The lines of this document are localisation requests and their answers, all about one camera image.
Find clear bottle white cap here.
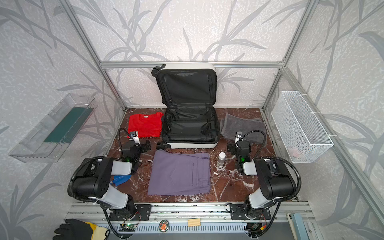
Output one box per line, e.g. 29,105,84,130
217,152,226,169

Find grey towel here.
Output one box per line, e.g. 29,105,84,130
220,114,267,140

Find red t-shirt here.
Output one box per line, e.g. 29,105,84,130
128,112,164,138

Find purple trousers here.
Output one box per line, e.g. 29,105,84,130
148,150,211,196

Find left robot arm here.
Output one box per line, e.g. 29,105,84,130
68,128,151,221

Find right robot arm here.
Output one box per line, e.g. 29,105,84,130
227,130,302,221

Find pink item in basket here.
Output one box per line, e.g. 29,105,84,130
289,147,305,159

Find green circuit board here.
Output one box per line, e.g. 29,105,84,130
119,224,138,233

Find round red green badge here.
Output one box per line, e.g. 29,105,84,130
159,220,170,233

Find black and white suitcase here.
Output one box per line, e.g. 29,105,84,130
152,63,220,150

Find small wooden block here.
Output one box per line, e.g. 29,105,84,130
188,218,201,227

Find black and yellow glove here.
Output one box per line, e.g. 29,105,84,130
53,219,110,240

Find white wire mesh basket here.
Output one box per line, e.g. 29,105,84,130
272,91,334,164

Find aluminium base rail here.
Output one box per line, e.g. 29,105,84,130
64,201,316,224

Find clear plastic wall tray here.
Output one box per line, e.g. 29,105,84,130
9,94,98,163

